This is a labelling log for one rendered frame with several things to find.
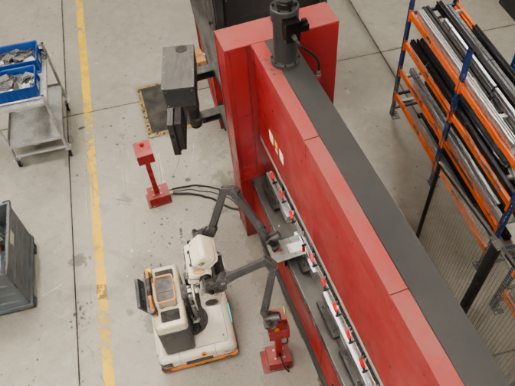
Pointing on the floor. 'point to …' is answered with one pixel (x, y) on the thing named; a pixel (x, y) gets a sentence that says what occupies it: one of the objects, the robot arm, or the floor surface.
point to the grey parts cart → (37, 116)
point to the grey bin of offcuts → (15, 263)
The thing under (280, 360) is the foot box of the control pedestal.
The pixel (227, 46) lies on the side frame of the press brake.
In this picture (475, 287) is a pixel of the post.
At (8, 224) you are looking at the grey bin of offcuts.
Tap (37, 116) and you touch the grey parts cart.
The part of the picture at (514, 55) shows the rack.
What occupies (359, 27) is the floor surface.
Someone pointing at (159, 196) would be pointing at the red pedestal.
